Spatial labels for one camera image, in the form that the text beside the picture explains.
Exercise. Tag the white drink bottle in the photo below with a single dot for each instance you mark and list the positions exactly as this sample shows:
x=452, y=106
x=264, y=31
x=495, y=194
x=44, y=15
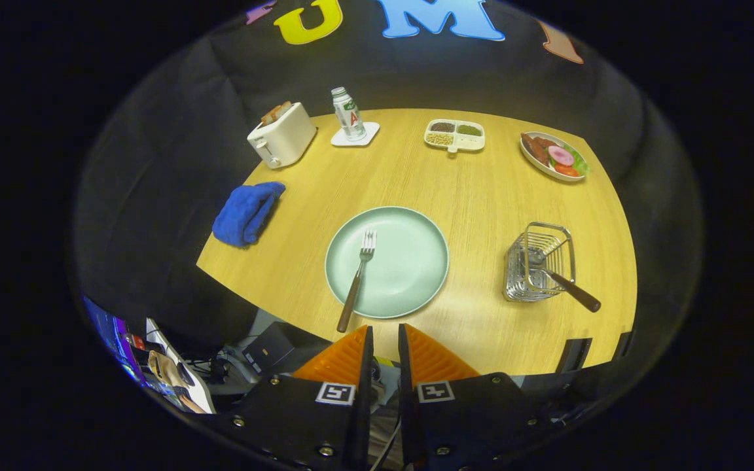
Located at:
x=349, y=118

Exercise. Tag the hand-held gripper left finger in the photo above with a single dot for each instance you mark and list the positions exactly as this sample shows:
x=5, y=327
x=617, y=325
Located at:
x=311, y=425

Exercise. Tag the white square coaster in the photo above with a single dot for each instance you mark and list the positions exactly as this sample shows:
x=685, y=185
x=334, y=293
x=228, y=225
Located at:
x=369, y=135

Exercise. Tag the black equipment box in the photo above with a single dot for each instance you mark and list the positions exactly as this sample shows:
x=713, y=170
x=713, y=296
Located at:
x=279, y=347

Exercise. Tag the green round plate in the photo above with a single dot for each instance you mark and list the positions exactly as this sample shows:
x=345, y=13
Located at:
x=410, y=268

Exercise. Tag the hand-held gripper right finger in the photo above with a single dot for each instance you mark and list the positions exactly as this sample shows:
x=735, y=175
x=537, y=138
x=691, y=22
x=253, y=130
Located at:
x=475, y=418

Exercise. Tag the blue folded cloth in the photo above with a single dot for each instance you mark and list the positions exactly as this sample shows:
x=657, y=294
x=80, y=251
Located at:
x=243, y=216

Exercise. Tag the toast slice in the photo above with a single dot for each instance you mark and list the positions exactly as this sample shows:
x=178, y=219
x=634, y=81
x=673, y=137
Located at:
x=270, y=116
x=283, y=108

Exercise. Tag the white plate with food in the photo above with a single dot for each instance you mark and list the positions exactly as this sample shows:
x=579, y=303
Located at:
x=550, y=157

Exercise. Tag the white divided condiment dish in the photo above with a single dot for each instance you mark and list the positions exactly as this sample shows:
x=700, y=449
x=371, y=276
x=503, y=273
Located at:
x=455, y=136

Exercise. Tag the white toaster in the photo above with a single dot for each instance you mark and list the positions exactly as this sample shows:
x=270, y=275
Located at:
x=285, y=140

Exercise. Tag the black table bracket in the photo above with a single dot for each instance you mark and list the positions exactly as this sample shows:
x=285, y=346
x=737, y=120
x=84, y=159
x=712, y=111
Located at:
x=624, y=345
x=573, y=355

